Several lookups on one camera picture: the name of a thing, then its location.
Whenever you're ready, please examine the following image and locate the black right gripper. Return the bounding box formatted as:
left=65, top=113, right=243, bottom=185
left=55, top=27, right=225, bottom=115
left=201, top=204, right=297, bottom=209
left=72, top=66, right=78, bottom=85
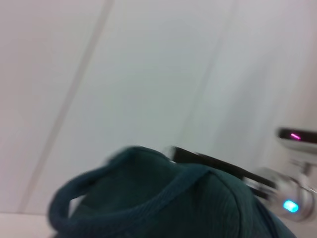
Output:
left=170, top=146, right=278, bottom=199

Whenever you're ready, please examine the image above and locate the dark teal insulated lunch bag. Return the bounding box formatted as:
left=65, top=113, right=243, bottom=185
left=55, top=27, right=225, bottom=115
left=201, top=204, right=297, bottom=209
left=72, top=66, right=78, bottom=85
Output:
left=48, top=145, right=296, bottom=238

